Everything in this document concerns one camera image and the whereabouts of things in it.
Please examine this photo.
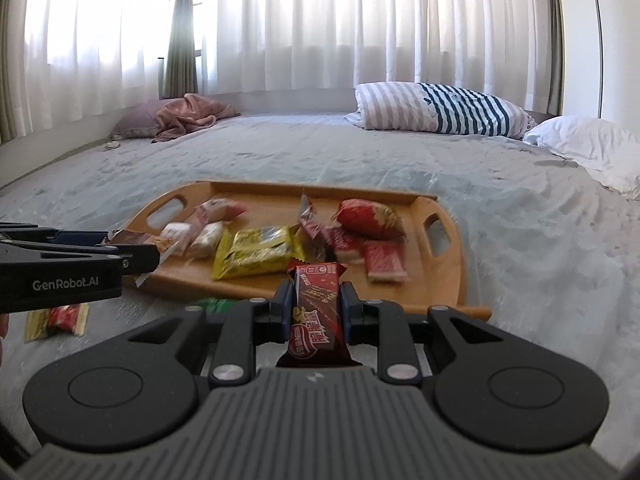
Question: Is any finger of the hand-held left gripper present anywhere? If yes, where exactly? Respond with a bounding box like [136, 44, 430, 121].
[0, 224, 109, 248]
[0, 241, 162, 277]

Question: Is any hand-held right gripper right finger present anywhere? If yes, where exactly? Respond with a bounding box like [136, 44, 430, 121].
[340, 281, 521, 388]

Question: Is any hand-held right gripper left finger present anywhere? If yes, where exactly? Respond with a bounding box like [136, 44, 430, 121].
[107, 278, 296, 388]

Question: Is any dark red wafer bar packet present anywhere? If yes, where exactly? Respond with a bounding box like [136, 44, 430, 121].
[277, 259, 364, 369]

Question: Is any red label clear snack packet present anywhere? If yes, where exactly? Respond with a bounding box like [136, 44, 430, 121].
[360, 239, 409, 284]

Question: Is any yellow snack packet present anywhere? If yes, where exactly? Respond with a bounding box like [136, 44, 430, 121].
[210, 224, 306, 282]

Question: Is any wooden tray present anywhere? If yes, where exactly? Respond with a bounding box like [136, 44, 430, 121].
[122, 179, 494, 322]

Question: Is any red gold snack packet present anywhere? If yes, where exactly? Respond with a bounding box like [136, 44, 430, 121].
[24, 303, 90, 344]

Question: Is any small white snack packet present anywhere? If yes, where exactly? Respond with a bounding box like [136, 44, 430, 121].
[187, 220, 226, 260]
[159, 220, 199, 256]

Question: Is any red white snack packet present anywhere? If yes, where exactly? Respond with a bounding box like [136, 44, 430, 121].
[324, 227, 365, 265]

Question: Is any green snack packet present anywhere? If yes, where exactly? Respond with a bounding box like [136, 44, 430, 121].
[185, 297, 236, 314]

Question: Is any dark red crinkled snack packet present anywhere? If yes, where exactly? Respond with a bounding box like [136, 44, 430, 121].
[297, 192, 334, 261]

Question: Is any large red puffed snack bag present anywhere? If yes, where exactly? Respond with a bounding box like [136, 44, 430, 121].
[332, 198, 407, 240]

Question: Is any pink white snack packet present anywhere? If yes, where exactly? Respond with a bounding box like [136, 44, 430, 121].
[192, 197, 249, 226]

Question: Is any purple pillow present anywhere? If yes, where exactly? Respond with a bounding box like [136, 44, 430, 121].
[109, 99, 174, 141]

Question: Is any pink cloth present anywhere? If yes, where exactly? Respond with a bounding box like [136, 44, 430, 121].
[152, 92, 241, 144]

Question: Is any light blue bedspread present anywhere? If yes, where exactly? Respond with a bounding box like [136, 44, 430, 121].
[0, 109, 640, 463]

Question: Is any grey-green curtain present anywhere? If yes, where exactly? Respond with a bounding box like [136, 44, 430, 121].
[162, 0, 204, 99]
[0, 0, 32, 147]

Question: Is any white sheer curtain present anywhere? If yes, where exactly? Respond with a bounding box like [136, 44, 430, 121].
[24, 0, 174, 124]
[194, 0, 564, 117]

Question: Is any striped pillow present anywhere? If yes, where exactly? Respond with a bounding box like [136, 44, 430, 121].
[344, 81, 539, 140]

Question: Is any white pillow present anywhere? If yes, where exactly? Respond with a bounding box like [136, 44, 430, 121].
[522, 114, 640, 196]

